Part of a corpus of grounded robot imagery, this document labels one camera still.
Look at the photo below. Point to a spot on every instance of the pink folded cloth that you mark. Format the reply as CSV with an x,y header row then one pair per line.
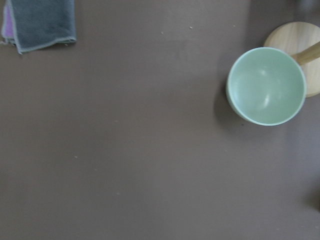
x,y
7,29

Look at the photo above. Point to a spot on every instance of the grey folded cloth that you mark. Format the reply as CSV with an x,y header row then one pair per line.
x,y
38,24

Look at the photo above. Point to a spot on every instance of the wooden cup tree stand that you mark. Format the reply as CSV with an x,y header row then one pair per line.
x,y
293,38

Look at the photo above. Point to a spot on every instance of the green bowl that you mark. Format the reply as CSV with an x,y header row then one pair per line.
x,y
266,86

